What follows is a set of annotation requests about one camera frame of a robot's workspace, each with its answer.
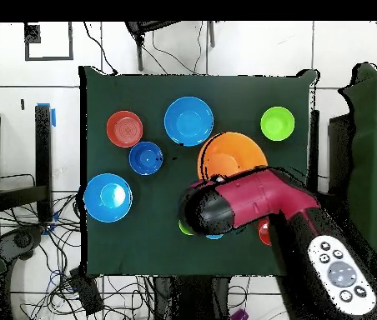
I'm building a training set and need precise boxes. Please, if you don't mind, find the green bowl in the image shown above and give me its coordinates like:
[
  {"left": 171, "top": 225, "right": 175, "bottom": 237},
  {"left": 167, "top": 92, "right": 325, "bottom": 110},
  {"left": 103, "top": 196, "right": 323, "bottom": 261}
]
[{"left": 259, "top": 106, "right": 296, "bottom": 142}]

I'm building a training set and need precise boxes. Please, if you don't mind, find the large yellow-orange bowl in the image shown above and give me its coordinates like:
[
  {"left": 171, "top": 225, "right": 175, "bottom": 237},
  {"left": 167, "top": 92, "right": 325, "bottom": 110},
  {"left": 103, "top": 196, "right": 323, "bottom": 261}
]
[{"left": 196, "top": 131, "right": 269, "bottom": 183}]

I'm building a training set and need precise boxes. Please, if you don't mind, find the dark grey rounded base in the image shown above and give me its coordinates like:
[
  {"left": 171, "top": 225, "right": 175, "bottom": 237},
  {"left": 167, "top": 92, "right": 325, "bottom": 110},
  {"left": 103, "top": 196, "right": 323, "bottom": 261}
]
[{"left": 0, "top": 224, "right": 46, "bottom": 268}]

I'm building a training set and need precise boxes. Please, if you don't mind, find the black power strip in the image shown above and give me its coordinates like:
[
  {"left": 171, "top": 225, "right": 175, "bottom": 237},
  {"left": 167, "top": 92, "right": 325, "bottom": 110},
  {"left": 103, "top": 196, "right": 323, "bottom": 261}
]
[{"left": 68, "top": 267, "right": 104, "bottom": 316}]

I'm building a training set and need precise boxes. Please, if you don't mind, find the black metal stand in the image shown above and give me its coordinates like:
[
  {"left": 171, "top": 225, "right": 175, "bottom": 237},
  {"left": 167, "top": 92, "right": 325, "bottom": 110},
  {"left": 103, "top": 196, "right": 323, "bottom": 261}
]
[{"left": 123, "top": 21, "right": 217, "bottom": 72}]

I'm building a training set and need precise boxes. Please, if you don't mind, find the large light blue bowl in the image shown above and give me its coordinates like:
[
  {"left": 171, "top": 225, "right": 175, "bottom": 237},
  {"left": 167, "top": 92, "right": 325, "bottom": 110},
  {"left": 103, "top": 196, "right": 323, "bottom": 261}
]
[
  {"left": 163, "top": 96, "right": 215, "bottom": 148},
  {"left": 83, "top": 172, "right": 133, "bottom": 223}
]

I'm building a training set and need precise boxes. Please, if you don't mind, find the orange-red cup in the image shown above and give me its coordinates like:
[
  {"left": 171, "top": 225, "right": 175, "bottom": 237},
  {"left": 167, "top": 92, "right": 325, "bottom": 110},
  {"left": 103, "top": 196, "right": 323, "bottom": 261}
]
[{"left": 257, "top": 217, "right": 273, "bottom": 247}]

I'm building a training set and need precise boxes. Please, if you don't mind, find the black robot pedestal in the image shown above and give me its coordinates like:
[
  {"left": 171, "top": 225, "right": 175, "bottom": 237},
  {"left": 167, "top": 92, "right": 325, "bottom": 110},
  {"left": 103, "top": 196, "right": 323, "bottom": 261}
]
[{"left": 151, "top": 275, "right": 233, "bottom": 320}]

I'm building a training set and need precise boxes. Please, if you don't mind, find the orange-red ribbed bowl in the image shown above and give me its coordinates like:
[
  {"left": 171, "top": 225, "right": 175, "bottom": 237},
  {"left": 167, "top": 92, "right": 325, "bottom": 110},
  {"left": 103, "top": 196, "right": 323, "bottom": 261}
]
[{"left": 105, "top": 110, "right": 144, "bottom": 148}]

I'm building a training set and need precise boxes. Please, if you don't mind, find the dark green table cloth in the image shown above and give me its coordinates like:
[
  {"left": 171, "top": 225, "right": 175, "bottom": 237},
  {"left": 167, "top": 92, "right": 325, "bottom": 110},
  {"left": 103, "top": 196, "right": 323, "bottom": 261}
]
[{"left": 78, "top": 65, "right": 319, "bottom": 278}]

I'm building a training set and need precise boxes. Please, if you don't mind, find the black metal frame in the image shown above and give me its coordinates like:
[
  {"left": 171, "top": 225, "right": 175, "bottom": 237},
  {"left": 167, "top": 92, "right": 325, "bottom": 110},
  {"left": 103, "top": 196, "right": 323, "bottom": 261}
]
[
  {"left": 308, "top": 109, "right": 353, "bottom": 208},
  {"left": 0, "top": 103, "right": 56, "bottom": 224}
]

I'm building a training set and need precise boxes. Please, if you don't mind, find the tangle of cables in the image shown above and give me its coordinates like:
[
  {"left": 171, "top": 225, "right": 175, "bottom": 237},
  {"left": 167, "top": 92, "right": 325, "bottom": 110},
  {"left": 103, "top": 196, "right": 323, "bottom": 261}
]
[{"left": 0, "top": 172, "right": 156, "bottom": 320}]

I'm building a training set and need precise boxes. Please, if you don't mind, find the green cup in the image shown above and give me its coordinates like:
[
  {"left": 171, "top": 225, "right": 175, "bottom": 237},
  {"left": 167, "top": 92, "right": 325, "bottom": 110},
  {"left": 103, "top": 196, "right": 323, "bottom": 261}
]
[{"left": 178, "top": 219, "right": 194, "bottom": 237}]

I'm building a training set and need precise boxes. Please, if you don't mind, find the dark blue bowl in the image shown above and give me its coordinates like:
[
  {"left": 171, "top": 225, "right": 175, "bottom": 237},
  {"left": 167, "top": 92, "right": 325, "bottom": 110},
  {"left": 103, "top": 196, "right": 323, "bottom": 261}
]
[{"left": 128, "top": 141, "right": 164, "bottom": 177}]

